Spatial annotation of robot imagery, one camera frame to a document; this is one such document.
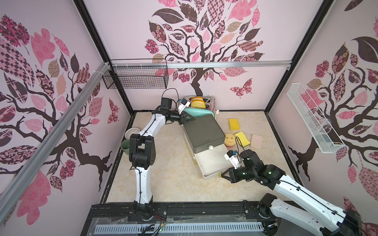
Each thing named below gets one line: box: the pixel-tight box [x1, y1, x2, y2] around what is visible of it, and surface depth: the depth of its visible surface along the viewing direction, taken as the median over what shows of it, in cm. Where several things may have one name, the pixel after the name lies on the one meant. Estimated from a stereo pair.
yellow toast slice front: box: [190, 100, 206, 109], surface depth 100 cm
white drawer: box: [193, 144, 234, 178], surface depth 85 cm
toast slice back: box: [191, 96, 204, 101], surface depth 103 cm
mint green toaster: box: [183, 95, 216, 117], surface depth 102 cm
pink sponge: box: [250, 133, 263, 149], surface depth 103 cm
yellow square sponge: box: [228, 118, 240, 131], surface depth 113 cm
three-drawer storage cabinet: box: [183, 114, 234, 179], surface depth 84 cm
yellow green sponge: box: [234, 131, 252, 148], surface depth 105 cm
